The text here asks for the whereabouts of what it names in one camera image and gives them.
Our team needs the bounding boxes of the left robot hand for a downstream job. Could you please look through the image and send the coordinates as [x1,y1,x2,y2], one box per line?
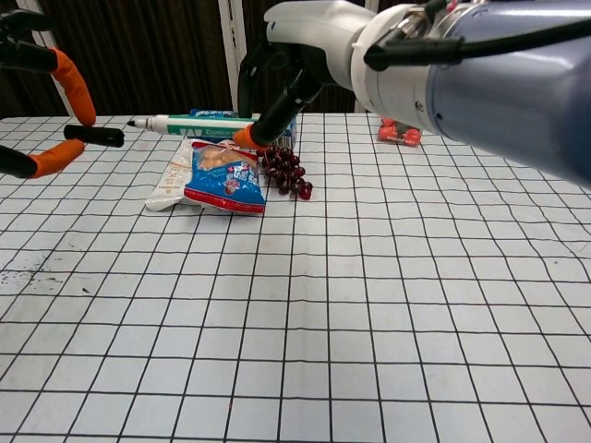
[0,10,97,180]

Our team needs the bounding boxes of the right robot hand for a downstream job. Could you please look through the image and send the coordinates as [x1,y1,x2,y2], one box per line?
[233,0,419,151]

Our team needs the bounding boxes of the black marker cap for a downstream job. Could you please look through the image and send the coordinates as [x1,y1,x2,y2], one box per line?
[63,124,127,149]

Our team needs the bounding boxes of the green white marker body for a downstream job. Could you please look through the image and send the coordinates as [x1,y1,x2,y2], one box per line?
[127,114,262,139]

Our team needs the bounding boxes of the clear bag red items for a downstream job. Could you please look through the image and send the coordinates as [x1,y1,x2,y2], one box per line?
[377,116,423,149]

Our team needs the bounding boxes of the white translucent snack packet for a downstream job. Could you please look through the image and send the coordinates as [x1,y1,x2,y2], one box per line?
[144,138,198,213]

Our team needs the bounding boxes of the dark red grape bunch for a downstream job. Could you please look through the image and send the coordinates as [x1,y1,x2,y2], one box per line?
[255,144,314,201]

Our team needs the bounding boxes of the blue cookie box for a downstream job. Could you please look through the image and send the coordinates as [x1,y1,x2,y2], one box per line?
[187,108,298,150]

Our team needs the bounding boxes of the blue bread snack bag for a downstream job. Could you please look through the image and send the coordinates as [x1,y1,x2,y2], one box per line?
[183,141,267,216]

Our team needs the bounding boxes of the checkered white tablecloth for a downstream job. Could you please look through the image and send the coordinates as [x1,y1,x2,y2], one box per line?
[0,112,591,443]

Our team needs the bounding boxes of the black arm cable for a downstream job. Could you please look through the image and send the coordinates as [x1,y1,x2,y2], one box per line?
[363,17,591,72]

